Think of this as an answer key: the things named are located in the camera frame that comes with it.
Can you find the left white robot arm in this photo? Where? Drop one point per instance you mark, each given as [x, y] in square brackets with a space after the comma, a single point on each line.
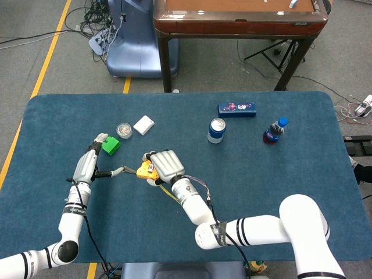
[71, 221]

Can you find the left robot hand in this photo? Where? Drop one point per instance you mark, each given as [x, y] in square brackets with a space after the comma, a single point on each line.
[85, 167]

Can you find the yellow green toy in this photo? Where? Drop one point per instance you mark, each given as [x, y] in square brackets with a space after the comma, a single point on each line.
[255, 266]

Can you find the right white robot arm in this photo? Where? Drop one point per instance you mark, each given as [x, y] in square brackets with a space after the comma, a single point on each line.
[197, 209]

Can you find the dark blue printed box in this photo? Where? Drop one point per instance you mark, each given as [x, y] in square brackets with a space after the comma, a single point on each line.
[236, 110]

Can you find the black foot pedal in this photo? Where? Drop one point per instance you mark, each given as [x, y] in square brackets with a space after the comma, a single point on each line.
[357, 145]

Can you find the white plastic box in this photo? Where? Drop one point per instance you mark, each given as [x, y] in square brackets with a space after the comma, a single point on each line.
[143, 125]

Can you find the clear round clip container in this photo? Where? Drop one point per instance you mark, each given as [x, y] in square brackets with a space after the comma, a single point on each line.
[124, 130]

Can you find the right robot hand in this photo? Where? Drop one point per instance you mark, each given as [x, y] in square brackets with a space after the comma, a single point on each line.
[168, 165]

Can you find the blue felt table mat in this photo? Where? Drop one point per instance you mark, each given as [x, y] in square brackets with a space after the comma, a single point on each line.
[145, 226]

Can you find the white power strip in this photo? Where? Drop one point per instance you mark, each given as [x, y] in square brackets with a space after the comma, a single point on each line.
[363, 107]

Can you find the grey floor power strip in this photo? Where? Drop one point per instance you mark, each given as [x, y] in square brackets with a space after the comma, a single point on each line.
[97, 43]

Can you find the black tripod stand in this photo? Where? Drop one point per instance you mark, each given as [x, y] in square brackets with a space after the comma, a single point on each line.
[268, 56]

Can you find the blue-grey robot torso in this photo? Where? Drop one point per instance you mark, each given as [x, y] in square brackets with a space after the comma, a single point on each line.
[180, 270]

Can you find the brown mahjong table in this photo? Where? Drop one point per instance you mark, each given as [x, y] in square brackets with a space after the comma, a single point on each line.
[232, 26]

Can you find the blue white soda can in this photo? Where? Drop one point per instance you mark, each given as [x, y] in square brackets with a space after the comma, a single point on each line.
[216, 132]

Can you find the cola bottle blue cap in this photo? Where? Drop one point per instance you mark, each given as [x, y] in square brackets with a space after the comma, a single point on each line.
[273, 133]

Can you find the green toy brick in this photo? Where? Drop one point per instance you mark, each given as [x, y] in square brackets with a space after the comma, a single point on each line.
[112, 146]

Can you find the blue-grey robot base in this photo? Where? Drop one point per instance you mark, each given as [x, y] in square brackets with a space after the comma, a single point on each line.
[136, 52]

